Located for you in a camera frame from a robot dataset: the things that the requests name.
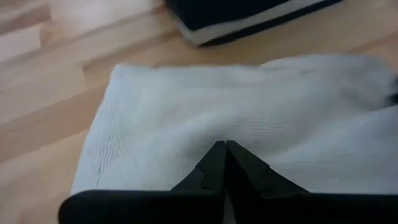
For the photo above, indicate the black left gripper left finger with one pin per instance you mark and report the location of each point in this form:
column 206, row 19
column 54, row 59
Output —
column 140, row 208

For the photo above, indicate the navy white striped fabric bin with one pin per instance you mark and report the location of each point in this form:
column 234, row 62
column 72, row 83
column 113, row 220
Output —
column 217, row 12

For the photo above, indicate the white terry towel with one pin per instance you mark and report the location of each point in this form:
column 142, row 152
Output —
column 186, row 109

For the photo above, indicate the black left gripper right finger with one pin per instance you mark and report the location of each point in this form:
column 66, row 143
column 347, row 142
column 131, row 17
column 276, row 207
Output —
column 311, row 210

